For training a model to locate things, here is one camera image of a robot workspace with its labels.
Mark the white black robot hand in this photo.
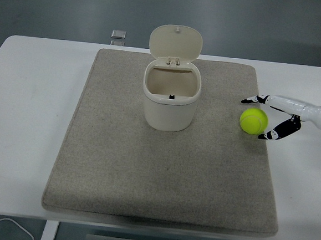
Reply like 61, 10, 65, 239
237, 92, 321, 145

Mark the yellow-green tennis ball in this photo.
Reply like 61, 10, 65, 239
238, 106, 270, 136

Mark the cream lidded plastic bin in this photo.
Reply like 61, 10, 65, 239
139, 22, 207, 134

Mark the beige fabric mat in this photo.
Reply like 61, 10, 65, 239
40, 44, 292, 238

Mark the white table leg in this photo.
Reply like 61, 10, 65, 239
40, 220, 60, 240

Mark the white cable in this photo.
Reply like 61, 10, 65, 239
0, 217, 36, 240

